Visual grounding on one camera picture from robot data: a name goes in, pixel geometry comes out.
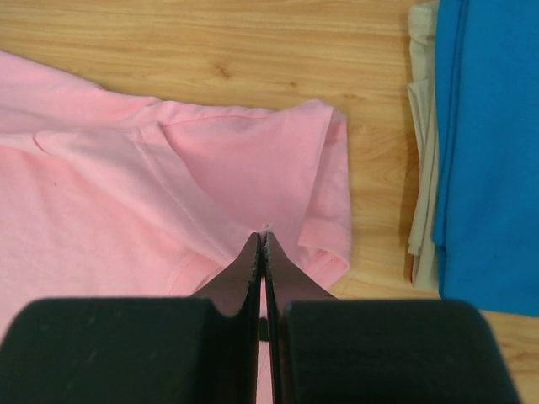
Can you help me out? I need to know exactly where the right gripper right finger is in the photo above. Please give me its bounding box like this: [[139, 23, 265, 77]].
[[264, 234, 520, 403]]

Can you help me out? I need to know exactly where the blue folded t shirt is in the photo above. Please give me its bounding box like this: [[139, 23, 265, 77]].
[[433, 1, 538, 316]]

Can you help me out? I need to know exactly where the pink t shirt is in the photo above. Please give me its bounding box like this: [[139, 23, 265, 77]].
[[0, 50, 351, 404]]

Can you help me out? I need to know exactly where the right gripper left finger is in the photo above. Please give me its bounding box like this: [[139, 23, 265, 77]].
[[1, 234, 261, 403]]

